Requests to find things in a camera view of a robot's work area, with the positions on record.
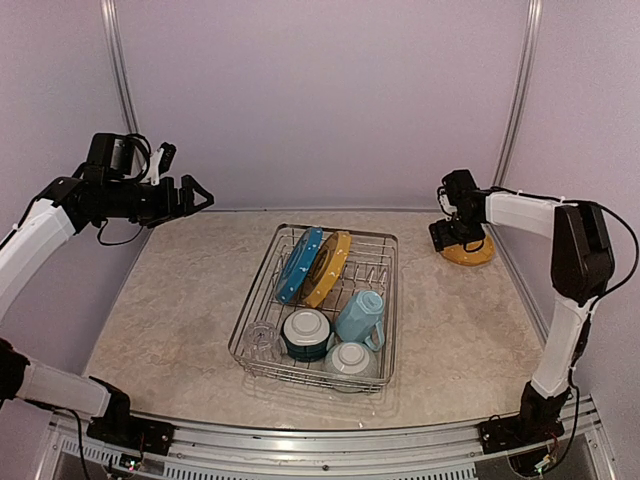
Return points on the yellow speckled plate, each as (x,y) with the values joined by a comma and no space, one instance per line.
(476,254)
(326,268)

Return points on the metal wire dish rack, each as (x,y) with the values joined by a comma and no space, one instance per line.
(322,309)

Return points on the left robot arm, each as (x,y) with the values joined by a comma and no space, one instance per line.
(121,178)

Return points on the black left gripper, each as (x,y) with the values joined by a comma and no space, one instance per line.
(169,208)

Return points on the grey green bowl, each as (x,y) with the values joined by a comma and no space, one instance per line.
(351,360)

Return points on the left aluminium wall post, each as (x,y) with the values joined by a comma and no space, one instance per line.
(118,64)

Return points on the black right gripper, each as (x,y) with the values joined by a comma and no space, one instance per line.
(443,237)

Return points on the dark teal bowl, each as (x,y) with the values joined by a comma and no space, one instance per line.
(307,335)

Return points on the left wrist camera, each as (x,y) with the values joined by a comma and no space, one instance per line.
(160,163)

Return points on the aluminium wall post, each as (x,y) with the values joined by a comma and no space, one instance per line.
(522,83)
(118,64)

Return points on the clear drinking glass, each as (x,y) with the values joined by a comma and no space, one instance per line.
(261,342)

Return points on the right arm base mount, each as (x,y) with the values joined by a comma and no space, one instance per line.
(499,434)

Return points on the light blue faceted mug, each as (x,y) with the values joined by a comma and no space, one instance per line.
(362,320)

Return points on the right aluminium wall post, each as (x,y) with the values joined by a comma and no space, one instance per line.
(522,83)

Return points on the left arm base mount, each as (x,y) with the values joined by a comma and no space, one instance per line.
(119,427)

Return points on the aluminium front rail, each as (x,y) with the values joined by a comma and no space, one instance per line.
(202,450)

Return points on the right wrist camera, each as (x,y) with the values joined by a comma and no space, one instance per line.
(443,202)

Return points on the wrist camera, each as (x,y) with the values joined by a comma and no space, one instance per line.
(443,202)
(160,163)

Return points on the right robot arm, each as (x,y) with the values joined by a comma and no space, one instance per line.
(582,264)

